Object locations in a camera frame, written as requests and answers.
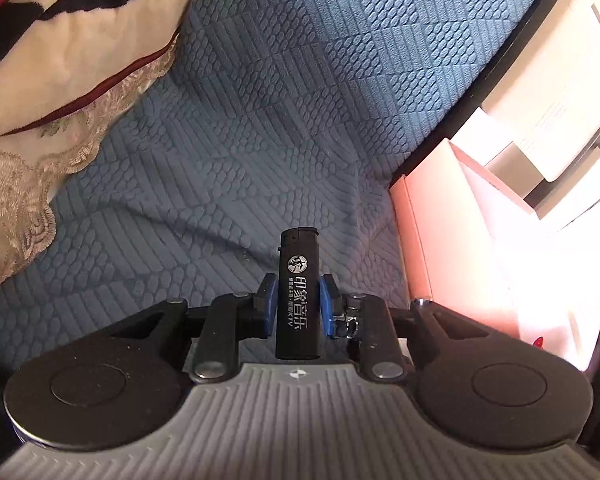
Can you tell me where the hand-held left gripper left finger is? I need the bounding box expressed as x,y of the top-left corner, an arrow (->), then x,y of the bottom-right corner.
100,273 -> 277,384

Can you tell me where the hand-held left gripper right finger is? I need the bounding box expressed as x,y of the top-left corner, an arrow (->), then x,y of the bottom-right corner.
319,273 -> 499,384

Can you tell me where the black lighter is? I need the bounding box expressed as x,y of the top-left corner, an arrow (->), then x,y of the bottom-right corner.
275,228 -> 322,361

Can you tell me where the pink box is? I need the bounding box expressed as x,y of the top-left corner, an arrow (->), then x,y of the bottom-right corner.
389,138 -> 600,372

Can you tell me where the blue textured bedspread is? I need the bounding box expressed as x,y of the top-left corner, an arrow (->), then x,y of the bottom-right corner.
0,0 -> 567,361

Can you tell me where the white cabinet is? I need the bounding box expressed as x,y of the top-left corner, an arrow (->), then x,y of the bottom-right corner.
450,0 -> 600,223

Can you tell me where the patterned lace-trimmed pillow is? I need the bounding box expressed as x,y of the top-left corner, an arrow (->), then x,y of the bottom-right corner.
0,0 -> 207,313

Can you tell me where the black frame bar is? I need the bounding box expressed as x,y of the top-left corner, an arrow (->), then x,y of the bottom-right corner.
387,0 -> 581,187

